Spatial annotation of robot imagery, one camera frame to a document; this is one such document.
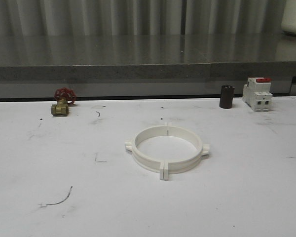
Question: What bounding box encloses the white circuit breaker red switch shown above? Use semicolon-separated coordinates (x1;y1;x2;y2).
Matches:
242;77;273;112

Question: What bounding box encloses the white object on countertop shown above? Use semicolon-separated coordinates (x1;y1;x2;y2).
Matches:
281;0;296;35

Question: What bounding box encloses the grey stone countertop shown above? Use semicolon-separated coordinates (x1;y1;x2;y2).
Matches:
0;34;296;83

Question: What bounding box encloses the black cylindrical capacitor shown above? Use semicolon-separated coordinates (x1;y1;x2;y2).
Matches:
219;85;235;109

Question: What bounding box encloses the white half clamp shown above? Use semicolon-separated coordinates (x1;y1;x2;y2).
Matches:
125;124;169;181
159;124;210;181

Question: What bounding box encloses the brass valve red handle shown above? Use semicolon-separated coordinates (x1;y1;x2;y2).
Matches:
51;87;76;116

